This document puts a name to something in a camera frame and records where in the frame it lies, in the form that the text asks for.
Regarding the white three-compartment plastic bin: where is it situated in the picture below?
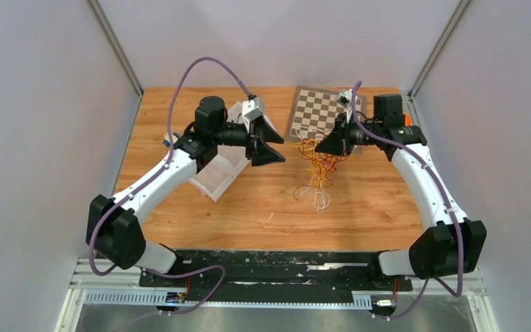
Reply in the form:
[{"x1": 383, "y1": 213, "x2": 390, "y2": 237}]
[{"x1": 188, "y1": 102, "x2": 250, "y2": 202}]

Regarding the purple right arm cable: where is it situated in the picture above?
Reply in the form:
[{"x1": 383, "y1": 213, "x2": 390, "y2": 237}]
[{"x1": 351, "y1": 81, "x2": 465, "y2": 320}]

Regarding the yellow cable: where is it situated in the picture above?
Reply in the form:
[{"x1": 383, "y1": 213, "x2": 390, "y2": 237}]
[{"x1": 292, "y1": 138, "x2": 335, "y2": 191}]

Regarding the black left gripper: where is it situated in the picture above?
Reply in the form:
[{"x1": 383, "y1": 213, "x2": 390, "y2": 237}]
[{"x1": 211, "y1": 113, "x2": 284, "y2": 166}]

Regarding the wooden chessboard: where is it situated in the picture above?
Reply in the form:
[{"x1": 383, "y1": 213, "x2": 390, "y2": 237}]
[{"x1": 284, "y1": 86, "x2": 345, "y2": 143}]

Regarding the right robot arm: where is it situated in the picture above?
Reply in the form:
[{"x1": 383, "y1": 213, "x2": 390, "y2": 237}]
[{"x1": 315, "y1": 90, "x2": 487, "y2": 289}]

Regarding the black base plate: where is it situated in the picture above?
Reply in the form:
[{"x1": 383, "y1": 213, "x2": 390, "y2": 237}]
[{"x1": 139, "y1": 250, "x2": 413, "y2": 304}]

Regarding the white slotted cable duct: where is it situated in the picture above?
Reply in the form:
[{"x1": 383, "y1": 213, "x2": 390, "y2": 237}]
[{"x1": 82, "y1": 289, "x2": 373, "y2": 309}]

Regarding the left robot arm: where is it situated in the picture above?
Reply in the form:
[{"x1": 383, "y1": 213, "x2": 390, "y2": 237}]
[{"x1": 86, "y1": 95, "x2": 286, "y2": 286}]

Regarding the white blue toy car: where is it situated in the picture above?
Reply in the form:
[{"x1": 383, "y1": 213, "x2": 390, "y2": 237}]
[{"x1": 163, "y1": 132, "x2": 180, "y2": 147}]

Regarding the orange plastic elbow piece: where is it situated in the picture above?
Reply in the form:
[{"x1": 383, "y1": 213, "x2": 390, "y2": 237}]
[{"x1": 404, "y1": 114, "x2": 412, "y2": 126}]

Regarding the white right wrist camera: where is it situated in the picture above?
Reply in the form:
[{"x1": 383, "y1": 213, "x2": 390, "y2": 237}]
[{"x1": 335, "y1": 89, "x2": 353, "y2": 108}]

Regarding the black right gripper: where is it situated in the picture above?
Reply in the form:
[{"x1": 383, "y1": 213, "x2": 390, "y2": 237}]
[{"x1": 315, "y1": 111, "x2": 382, "y2": 157}]

